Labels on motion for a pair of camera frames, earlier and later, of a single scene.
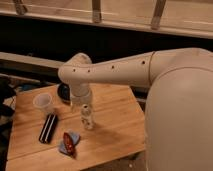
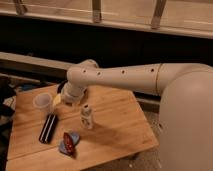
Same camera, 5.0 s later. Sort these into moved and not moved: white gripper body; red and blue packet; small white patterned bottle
Moved: white gripper body
Not moved: red and blue packet; small white patterned bottle
